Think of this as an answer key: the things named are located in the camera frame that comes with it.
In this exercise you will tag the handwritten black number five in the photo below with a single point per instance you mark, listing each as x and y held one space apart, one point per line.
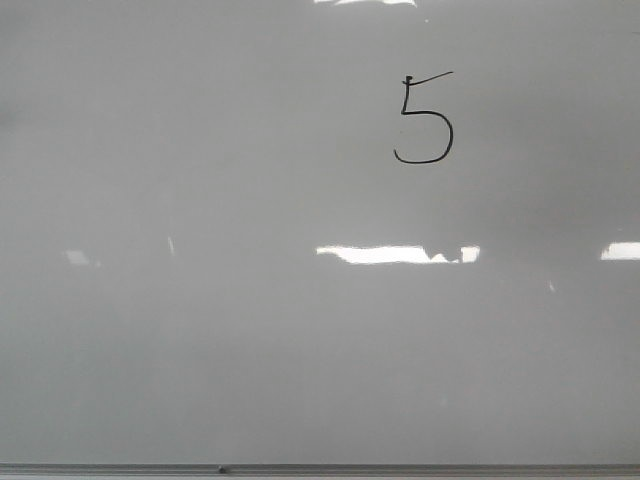
409 82

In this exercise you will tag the white glossy whiteboard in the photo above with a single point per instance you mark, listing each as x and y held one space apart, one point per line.
209 253

